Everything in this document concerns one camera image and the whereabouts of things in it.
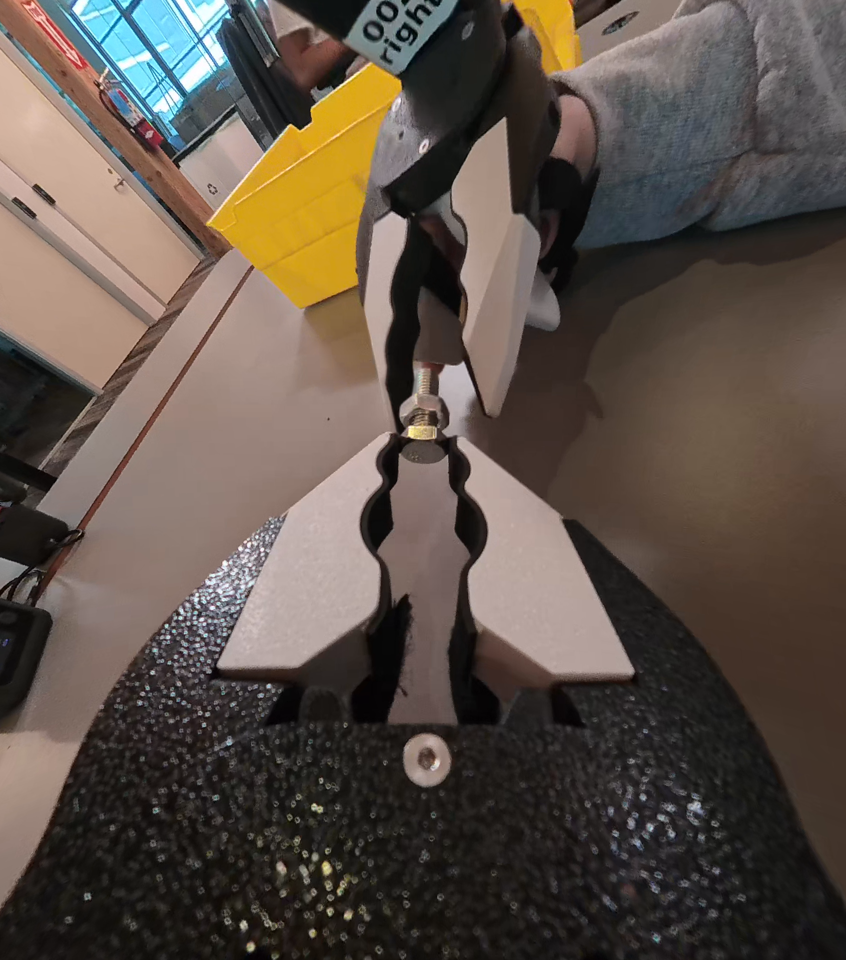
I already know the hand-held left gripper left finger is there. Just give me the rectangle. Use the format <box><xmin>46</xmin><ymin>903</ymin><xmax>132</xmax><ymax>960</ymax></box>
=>
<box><xmin>216</xmin><ymin>432</ymin><xmax>414</xmax><ymax>725</ymax></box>

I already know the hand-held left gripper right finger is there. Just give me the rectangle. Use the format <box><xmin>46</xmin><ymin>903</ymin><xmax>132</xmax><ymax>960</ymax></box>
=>
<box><xmin>447</xmin><ymin>436</ymin><xmax>636</xmax><ymax>725</ymax></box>

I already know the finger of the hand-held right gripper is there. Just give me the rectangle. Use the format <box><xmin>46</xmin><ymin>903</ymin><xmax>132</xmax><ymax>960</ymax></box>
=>
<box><xmin>357</xmin><ymin>192</ymin><xmax>435</xmax><ymax>436</ymax></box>
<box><xmin>459</xmin><ymin>123</ymin><xmax>544</xmax><ymax>420</ymax></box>

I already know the yellow plastic bin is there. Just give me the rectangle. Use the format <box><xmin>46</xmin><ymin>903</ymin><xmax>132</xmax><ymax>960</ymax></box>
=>
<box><xmin>207</xmin><ymin>71</ymin><xmax>405</xmax><ymax>310</ymax></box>
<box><xmin>514</xmin><ymin>0</ymin><xmax>583</xmax><ymax>69</ymax></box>

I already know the steel bolt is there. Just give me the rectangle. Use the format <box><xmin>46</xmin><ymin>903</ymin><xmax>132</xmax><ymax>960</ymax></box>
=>
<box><xmin>396</xmin><ymin>360</ymin><xmax>451</xmax><ymax>468</ymax></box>

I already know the person's right forearm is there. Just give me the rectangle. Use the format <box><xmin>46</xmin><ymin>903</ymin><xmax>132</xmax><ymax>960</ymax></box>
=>
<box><xmin>552</xmin><ymin>0</ymin><xmax>846</xmax><ymax>252</ymax></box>

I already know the person's right hand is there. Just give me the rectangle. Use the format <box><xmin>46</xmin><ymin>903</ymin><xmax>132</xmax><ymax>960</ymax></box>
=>
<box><xmin>546</xmin><ymin>96</ymin><xmax>601</xmax><ymax>177</ymax></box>

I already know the white recycling bin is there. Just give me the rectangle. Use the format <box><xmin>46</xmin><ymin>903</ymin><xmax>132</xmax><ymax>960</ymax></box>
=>
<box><xmin>174</xmin><ymin>123</ymin><xmax>268</xmax><ymax>213</ymax></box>

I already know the dark charger dock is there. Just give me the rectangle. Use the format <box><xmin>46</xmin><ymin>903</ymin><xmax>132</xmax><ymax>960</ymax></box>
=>
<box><xmin>0</xmin><ymin>461</ymin><xmax>73</xmax><ymax>569</ymax></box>

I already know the red fire extinguisher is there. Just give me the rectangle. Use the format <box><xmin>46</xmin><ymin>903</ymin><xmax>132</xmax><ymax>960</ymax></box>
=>
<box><xmin>95</xmin><ymin>73</ymin><xmax>166</xmax><ymax>149</ymax></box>

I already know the white door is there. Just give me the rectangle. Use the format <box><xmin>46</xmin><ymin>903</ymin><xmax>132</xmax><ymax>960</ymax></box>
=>
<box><xmin>0</xmin><ymin>0</ymin><xmax>202</xmax><ymax>316</ymax></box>
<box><xmin>0</xmin><ymin>153</ymin><xmax>169</xmax><ymax>391</ymax></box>

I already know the red sign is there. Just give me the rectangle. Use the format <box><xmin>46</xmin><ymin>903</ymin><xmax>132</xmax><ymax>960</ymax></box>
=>
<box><xmin>21</xmin><ymin>0</ymin><xmax>86</xmax><ymax>69</ymax></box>

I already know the black cable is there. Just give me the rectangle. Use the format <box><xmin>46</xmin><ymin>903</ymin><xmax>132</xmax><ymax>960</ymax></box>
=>
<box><xmin>9</xmin><ymin>527</ymin><xmax>86</xmax><ymax>605</ymax></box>

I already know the wooden post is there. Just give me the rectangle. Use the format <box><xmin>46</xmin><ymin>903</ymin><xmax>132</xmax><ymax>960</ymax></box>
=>
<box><xmin>0</xmin><ymin>0</ymin><xmax>232</xmax><ymax>260</ymax></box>

